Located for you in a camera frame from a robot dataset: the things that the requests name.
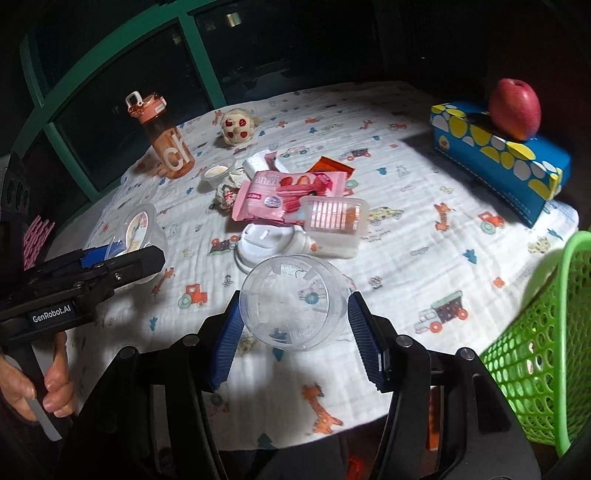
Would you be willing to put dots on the green plastic basket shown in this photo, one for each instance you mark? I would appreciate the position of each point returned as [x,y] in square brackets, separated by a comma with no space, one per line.
[545,346]

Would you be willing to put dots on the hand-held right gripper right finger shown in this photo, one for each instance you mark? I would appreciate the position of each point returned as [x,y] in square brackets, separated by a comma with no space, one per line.
[364,344]

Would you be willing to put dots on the pink snack packet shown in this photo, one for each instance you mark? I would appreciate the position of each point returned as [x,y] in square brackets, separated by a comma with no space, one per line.
[272,198]

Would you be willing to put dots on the clear plastic bowl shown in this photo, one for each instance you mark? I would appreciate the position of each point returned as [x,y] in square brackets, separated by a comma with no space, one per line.
[143,221]

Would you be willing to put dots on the printed white blanket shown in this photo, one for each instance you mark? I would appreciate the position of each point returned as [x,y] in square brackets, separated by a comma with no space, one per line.
[415,221]

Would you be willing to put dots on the white foam piece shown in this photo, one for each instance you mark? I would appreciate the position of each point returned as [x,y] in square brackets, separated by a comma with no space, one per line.
[256,164]

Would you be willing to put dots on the blue tissue box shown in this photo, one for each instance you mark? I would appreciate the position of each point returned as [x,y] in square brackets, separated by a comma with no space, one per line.
[485,180]

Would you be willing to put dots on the clear rectangular plastic container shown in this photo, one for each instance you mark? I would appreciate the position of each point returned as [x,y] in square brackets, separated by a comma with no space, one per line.
[332,240]

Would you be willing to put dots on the orange chocolate snack wrapper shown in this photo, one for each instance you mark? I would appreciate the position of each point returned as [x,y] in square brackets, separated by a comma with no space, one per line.
[330,165]

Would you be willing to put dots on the white cup lid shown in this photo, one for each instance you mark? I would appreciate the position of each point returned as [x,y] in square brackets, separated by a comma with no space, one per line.
[263,242]

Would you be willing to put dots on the crumpled red white wrapper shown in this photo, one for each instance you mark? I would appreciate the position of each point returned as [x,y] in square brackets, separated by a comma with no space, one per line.
[227,197]

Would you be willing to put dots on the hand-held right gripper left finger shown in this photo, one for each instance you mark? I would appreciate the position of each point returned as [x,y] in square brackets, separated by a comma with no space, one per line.
[226,344]

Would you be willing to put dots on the green window frame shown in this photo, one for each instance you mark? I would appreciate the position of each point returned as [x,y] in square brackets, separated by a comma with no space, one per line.
[46,99]

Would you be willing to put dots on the small clear pudding cup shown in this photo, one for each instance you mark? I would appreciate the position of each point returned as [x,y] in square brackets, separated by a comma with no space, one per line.
[216,173]

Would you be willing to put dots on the orange water bottle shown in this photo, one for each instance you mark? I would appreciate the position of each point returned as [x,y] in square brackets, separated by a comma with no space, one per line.
[171,147]

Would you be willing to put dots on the small white plush toy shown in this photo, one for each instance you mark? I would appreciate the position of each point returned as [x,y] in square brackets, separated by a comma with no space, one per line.
[235,127]

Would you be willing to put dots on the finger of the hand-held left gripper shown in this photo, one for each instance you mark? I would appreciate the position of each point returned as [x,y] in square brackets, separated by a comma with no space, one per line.
[138,265]
[94,256]

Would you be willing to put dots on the person's left hand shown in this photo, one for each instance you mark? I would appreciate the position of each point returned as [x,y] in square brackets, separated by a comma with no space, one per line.
[57,392]

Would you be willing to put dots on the clear plastic cup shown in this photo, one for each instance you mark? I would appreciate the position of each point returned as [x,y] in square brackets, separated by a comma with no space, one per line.
[295,318]

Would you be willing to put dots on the pink cloth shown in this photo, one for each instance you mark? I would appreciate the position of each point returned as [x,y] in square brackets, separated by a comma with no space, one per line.
[39,237]

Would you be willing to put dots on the red apple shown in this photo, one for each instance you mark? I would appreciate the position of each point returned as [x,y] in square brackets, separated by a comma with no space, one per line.
[512,108]

